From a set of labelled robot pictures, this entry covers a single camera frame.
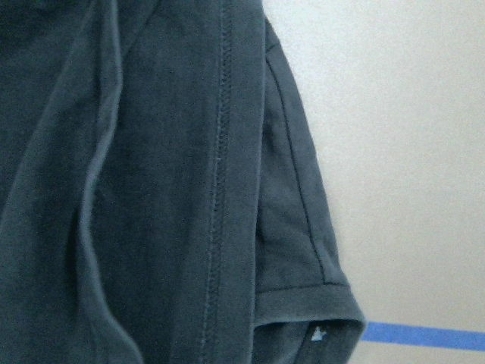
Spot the black printed t-shirt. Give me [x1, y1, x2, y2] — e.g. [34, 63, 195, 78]
[1, 1, 365, 363]

